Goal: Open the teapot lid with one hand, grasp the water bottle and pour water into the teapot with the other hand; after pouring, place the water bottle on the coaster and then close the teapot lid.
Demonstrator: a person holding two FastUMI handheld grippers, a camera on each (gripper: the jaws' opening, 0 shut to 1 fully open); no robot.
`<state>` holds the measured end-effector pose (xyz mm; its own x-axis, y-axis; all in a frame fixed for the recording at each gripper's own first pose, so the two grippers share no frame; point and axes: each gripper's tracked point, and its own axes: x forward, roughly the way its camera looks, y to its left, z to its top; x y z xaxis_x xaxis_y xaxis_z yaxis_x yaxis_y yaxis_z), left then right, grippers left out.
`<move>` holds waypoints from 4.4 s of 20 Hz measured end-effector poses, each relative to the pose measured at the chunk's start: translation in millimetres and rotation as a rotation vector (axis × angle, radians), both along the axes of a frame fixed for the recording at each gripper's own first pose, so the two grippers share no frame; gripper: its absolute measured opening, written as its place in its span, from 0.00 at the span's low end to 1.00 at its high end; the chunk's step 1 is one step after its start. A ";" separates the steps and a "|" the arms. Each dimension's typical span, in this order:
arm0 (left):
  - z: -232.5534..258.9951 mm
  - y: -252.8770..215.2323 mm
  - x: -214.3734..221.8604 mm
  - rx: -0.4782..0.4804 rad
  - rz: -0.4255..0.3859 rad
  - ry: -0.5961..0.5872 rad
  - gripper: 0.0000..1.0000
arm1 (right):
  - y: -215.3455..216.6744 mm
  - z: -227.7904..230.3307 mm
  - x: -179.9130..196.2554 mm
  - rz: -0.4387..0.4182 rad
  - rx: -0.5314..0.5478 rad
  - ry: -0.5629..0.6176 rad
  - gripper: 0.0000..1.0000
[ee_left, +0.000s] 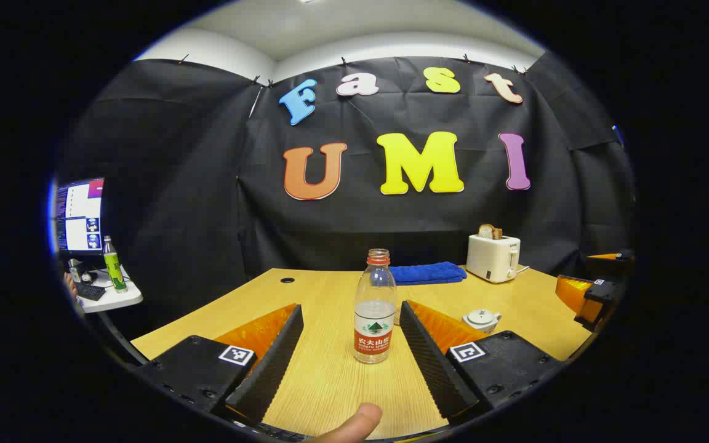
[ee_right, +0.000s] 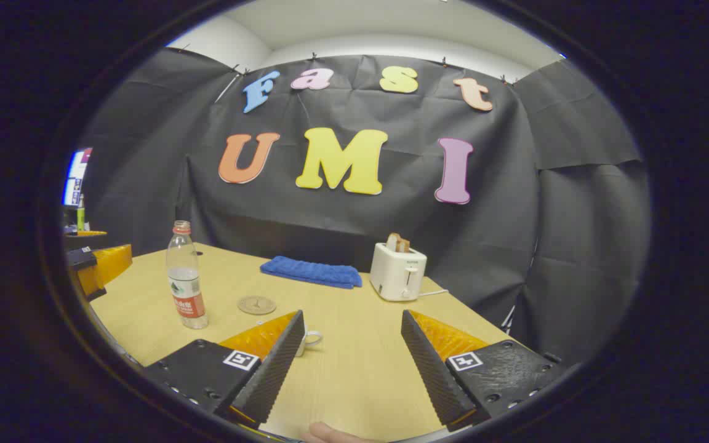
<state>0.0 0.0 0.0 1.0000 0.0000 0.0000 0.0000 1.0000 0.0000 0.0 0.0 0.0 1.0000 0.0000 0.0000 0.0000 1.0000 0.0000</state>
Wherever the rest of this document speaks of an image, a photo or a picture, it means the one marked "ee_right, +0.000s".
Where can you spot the computer monitor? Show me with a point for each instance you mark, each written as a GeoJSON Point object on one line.
{"type": "Point", "coordinates": [76, 178]}

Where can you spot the toasted bread slice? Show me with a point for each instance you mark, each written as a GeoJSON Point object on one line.
{"type": "Point", "coordinates": [396, 242]}

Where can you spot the blue folded towel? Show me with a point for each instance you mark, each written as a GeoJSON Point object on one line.
{"type": "Point", "coordinates": [311, 272]}

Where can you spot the white ceramic teacup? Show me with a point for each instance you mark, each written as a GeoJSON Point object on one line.
{"type": "Point", "coordinates": [310, 338]}

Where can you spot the white toaster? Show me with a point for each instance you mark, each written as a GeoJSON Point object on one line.
{"type": "Point", "coordinates": [394, 274]}

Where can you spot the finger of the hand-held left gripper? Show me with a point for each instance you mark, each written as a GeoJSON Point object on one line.
{"type": "Point", "coordinates": [111, 261]}
{"type": "Point", "coordinates": [80, 240]}

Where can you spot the round brown coaster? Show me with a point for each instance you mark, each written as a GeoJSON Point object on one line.
{"type": "Point", "coordinates": [256, 305]}

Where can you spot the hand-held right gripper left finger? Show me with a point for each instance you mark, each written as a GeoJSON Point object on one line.
{"type": "Point", "coordinates": [274, 369]}

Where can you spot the clear plastic water bottle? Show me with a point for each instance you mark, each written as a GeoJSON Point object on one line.
{"type": "Point", "coordinates": [187, 289]}

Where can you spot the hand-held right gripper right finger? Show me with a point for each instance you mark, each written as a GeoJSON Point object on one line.
{"type": "Point", "coordinates": [431, 375]}

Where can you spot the green bottle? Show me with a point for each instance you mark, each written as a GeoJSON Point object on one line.
{"type": "Point", "coordinates": [80, 215]}

